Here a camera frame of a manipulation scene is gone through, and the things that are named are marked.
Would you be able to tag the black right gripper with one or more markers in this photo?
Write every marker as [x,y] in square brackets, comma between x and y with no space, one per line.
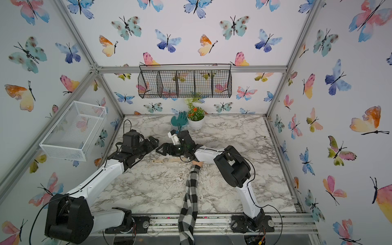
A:
[170,145]

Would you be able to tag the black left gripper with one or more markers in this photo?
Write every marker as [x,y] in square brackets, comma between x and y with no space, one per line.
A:
[154,144]

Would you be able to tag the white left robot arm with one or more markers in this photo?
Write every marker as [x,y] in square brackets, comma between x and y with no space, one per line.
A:
[69,217]

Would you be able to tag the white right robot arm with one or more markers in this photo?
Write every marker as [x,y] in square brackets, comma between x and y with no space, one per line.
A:
[234,168]

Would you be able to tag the teal hand-shaped holder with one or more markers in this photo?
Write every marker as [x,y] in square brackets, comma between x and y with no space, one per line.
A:
[179,120]

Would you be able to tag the white flower pot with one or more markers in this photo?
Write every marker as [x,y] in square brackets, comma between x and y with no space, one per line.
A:
[196,125]

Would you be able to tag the mannequin hand with long nails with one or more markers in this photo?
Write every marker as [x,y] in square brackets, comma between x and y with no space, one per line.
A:
[200,164]

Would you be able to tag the green artificial plant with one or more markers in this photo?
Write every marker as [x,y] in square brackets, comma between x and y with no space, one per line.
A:
[195,113]

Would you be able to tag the black white checkered sleeve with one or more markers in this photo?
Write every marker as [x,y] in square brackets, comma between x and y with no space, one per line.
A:
[189,211]

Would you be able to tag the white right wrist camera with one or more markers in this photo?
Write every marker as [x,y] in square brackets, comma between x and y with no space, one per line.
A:
[173,136]

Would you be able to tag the black wire wall basket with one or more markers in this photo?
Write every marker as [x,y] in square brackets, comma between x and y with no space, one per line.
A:
[180,81]

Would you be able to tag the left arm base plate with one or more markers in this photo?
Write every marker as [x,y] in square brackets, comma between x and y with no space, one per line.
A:
[132,225]

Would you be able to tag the white mesh wall basket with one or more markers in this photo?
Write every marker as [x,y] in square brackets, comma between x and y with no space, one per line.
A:
[72,134]

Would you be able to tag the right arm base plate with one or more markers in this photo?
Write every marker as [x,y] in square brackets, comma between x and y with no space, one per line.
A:
[243,224]

